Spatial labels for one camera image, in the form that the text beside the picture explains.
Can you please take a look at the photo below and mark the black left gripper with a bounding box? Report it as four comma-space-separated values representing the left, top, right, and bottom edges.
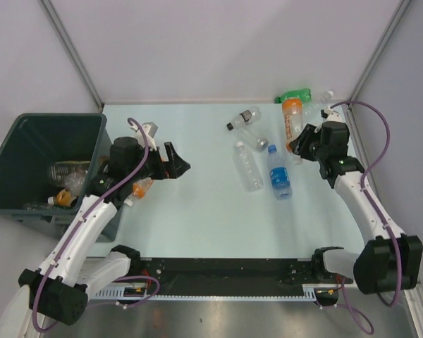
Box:
128, 142, 189, 183

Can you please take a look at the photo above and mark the orange label bottle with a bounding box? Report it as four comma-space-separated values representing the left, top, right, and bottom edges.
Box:
124, 177, 153, 206
282, 98, 303, 165

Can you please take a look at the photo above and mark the yellow tea bottle blue label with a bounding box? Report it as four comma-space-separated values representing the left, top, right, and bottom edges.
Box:
47, 189, 77, 207

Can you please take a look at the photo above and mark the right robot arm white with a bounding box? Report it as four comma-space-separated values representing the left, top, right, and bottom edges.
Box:
290, 121, 423, 294

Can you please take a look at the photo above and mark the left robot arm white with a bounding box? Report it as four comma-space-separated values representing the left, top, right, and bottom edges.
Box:
18, 137, 191, 333

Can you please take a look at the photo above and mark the dark green plastic bin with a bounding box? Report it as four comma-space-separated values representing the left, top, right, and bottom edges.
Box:
0, 113, 112, 239

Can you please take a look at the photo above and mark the clear bottle blue label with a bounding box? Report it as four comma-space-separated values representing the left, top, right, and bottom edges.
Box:
266, 144, 293, 200

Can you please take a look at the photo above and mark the clear bottle white cap back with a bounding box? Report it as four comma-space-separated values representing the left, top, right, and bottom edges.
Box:
303, 90, 334, 115

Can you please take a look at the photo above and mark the green bottle at back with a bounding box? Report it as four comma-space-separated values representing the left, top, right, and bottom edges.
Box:
274, 88, 312, 104

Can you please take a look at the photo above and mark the tall clear bottle white cap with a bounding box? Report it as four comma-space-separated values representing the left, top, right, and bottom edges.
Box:
233, 142, 263, 192

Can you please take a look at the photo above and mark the clear bottle silver cap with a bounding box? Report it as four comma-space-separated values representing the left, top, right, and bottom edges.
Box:
237, 127, 269, 152

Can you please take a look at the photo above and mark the clear bottle black cap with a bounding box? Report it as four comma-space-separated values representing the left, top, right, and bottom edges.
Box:
226, 106, 262, 131

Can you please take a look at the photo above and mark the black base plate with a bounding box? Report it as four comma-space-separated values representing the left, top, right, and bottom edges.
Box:
126, 258, 337, 297

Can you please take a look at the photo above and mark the white cable duct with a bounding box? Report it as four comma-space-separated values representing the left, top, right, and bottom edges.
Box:
92, 282, 154, 301

